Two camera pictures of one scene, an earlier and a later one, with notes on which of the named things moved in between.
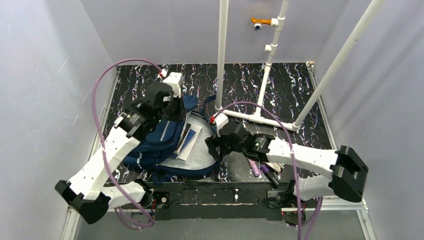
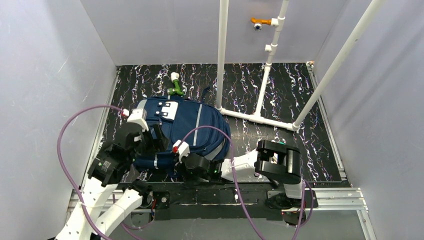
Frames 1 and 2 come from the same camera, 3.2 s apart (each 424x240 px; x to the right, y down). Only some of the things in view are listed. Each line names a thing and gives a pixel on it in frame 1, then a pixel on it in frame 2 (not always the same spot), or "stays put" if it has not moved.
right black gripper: (214, 144) -> (191, 160)
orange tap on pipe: (258, 23) stays put
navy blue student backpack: (177, 147) stays put
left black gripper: (178, 105) -> (154, 139)
